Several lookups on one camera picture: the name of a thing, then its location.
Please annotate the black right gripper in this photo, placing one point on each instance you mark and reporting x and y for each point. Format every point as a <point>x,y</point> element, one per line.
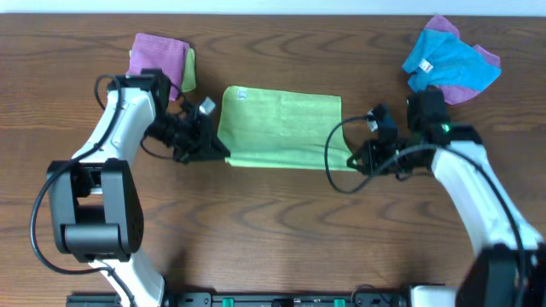
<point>372,150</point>

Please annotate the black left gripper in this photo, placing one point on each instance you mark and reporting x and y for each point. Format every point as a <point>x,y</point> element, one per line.
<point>200,139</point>

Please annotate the yellow-green cloth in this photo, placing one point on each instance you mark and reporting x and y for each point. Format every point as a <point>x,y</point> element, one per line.
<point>281,129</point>

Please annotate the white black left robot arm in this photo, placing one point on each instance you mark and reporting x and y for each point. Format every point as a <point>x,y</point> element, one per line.
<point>96,213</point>

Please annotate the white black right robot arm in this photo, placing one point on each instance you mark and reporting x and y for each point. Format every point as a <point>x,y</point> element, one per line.
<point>509,265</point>

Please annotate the folded light green cloth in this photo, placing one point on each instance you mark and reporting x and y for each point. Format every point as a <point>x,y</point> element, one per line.
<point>177,64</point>

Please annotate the folded purple cloth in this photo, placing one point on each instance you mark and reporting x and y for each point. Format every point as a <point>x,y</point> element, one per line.
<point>147,41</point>

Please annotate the blue cloth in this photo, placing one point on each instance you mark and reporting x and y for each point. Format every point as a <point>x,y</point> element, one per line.
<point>441,58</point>

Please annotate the crumpled purple cloth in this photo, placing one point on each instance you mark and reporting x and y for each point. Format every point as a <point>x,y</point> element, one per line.
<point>454,94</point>

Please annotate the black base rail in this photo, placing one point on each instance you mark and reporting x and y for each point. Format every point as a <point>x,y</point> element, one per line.
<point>363,299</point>

